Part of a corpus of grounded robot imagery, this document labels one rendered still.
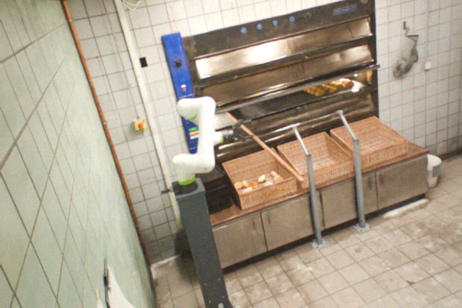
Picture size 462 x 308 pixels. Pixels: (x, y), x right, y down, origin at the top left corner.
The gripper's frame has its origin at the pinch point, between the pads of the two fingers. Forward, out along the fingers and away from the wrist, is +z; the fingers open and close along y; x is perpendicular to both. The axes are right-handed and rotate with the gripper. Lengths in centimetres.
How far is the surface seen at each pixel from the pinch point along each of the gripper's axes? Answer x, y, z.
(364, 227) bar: 4, 133, 95
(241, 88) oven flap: -55, -19, 14
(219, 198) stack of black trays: -15, 62, -36
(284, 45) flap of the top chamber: -57, -48, 63
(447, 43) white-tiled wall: -58, -7, 249
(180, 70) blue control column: -51, -50, -39
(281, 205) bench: -1, 81, 16
